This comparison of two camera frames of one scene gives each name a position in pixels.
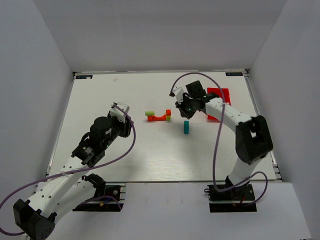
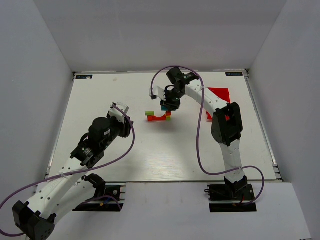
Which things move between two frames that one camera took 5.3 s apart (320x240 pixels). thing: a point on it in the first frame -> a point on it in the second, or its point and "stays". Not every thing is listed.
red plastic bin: [226, 99] stays
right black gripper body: [184, 110] -> [170, 104]
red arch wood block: [162, 118] stays
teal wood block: [186, 127] -> [164, 108]
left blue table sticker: [83, 76] stays
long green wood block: [149, 113] stays
